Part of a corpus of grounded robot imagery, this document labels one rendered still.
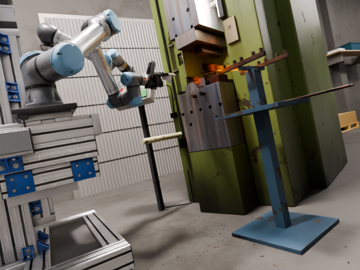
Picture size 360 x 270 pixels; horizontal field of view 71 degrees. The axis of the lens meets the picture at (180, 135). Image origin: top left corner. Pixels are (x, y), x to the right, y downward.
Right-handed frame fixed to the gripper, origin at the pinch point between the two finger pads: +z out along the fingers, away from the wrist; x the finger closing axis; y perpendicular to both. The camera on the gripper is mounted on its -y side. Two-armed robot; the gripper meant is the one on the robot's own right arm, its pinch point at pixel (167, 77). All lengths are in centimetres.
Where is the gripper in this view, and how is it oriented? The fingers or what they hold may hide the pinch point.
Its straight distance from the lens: 169.0
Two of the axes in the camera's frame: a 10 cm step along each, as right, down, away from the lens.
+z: 6.6, -1.3, 7.4
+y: 2.0, 9.8, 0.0
